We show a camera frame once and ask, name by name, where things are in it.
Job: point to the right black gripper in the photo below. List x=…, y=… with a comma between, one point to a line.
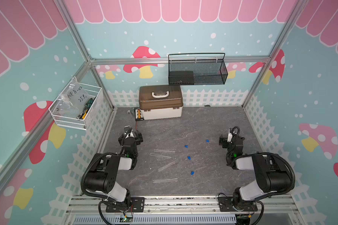
x=225, y=139

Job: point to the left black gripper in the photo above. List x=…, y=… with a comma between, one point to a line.
x=139, y=138

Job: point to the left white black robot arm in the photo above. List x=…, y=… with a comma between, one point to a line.
x=99, y=179

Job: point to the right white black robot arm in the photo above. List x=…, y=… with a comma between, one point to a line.
x=273, y=174

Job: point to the clear test tube diagonal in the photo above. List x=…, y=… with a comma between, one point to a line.
x=167, y=165

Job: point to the black yellow battery charger board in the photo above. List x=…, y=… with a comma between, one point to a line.
x=138, y=114

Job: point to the brown lid storage toolbox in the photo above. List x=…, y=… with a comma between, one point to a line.
x=160, y=102

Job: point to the green yellow tool in basket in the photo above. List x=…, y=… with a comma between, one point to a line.
x=86, y=109

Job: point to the clear plastic labelled bag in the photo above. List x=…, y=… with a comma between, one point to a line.
x=72, y=99

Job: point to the black box in mesh basket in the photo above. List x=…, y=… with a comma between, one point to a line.
x=181, y=78

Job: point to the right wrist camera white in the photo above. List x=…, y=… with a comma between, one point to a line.
x=230, y=135

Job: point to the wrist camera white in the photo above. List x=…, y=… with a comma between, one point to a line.
x=230, y=135
x=127, y=130

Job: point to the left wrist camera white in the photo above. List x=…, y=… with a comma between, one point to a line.
x=127, y=130

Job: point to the white wire wall basket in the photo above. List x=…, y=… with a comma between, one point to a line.
x=71, y=122

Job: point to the black mesh wall basket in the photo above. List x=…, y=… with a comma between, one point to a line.
x=208, y=68

